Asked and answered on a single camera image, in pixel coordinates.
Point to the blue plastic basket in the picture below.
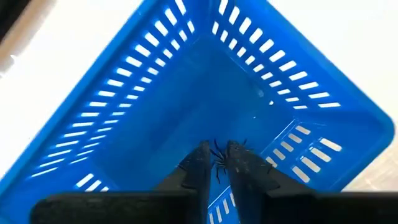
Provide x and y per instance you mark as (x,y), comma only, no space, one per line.
(186,93)

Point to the black plastic spider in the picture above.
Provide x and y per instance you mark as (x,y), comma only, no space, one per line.
(220,161)

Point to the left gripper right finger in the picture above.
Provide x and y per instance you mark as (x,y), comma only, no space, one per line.
(245,174)

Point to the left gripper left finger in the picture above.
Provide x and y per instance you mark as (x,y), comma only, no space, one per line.
(202,174)

